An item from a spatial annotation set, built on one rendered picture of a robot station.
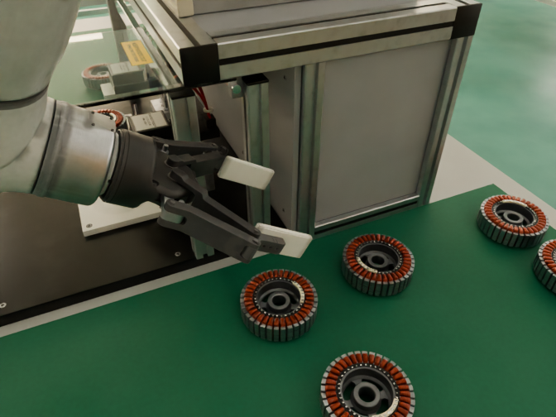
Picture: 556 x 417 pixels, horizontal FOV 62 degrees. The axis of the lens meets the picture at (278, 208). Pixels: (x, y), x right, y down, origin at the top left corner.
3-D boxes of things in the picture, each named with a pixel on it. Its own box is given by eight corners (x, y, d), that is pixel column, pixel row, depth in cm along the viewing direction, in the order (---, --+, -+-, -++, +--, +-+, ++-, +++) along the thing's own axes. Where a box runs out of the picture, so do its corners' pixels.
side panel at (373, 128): (299, 244, 80) (305, 65, 60) (291, 233, 83) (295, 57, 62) (428, 203, 89) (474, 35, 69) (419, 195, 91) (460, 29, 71)
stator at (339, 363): (301, 395, 59) (302, 379, 57) (366, 350, 64) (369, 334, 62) (362, 472, 52) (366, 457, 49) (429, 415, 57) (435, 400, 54)
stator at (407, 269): (371, 237, 81) (373, 222, 79) (424, 273, 75) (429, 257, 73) (327, 269, 76) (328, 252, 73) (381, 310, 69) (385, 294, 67)
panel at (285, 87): (289, 233, 79) (294, 64, 60) (187, 83, 126) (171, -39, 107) (295, 232, 80) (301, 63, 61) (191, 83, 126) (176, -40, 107)
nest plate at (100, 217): (84, 237, 79) (82, 232, 78) (75, 188, 89) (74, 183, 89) (171, 213, 83) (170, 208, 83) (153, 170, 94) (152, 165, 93)
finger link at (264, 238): (242, 227, 46) (249, 247, 44) (283, 237, 49) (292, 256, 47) (235, 239, 47) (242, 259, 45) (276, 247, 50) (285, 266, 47)
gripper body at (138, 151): (122, 153, 41) (216, 179, 45) (116, 111, 47) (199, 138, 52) (95, 218, 44) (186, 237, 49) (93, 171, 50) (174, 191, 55)
